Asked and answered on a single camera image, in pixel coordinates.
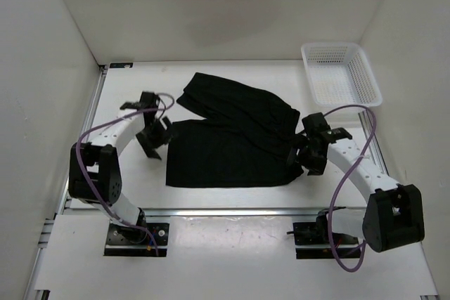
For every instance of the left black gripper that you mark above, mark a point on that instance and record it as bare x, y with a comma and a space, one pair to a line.
149, 147

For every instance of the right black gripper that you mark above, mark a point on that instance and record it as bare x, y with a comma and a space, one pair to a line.
316, 168

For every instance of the black shorts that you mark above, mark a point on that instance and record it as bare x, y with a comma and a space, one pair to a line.
242, 140

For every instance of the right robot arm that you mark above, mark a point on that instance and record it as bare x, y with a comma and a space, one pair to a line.
394, 212

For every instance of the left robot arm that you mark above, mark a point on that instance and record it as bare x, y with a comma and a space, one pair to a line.
95, 176

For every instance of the small dark label sticker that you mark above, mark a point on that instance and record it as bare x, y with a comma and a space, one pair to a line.
120, 65

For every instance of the white perforated plastic basket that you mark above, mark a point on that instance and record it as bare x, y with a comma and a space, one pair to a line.
339, 73

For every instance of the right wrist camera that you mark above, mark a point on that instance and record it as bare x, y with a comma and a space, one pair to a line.
317, 128

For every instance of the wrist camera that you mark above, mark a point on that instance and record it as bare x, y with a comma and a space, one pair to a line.
148, 100
317, 128

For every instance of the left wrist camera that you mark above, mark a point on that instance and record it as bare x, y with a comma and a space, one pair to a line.
148, 100

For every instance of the aluminium left rail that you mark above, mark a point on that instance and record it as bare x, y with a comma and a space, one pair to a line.
94, 99

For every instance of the aluminium rail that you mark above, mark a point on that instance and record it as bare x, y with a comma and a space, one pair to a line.
94, 99
232, 212

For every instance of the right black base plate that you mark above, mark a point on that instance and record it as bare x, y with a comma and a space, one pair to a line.
311, 244

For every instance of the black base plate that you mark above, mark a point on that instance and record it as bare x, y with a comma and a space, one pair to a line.
121, 242
311, 244

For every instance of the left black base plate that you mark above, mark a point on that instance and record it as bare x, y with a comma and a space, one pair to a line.
121, 242

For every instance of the aluminium front rail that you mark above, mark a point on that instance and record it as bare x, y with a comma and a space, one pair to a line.
232, 212

